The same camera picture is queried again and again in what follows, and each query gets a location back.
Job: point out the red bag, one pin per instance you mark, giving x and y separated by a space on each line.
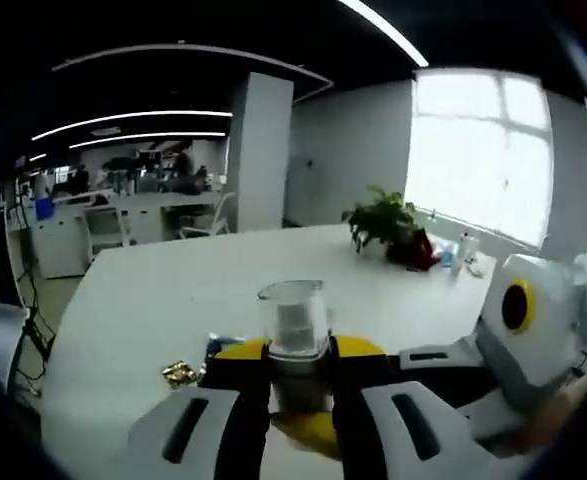
413 250

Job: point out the white skincare sachet blue square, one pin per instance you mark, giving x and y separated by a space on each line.
225 345

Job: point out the person's right hand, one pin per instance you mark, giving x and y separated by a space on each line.
553 425

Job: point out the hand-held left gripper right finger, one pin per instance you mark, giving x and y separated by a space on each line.
358 425

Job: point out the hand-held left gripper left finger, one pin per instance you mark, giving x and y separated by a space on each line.
243 425

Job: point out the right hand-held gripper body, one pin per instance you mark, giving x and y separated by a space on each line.
548 340

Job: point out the large bright window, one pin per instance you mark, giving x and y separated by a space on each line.
478 155

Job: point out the potted green plant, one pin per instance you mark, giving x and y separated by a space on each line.
378 220

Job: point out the gold foil skincare sachet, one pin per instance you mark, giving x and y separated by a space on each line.
179 374

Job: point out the small white skincare bottle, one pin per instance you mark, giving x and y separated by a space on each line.
295 325

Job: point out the clear water bottle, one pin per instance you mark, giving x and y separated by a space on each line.
464 252

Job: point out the curved ceiling light track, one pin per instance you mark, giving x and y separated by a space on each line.
198 52

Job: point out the blue storage box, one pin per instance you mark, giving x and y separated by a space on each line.
44 209

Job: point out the row of white office desks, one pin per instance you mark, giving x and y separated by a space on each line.
133 220

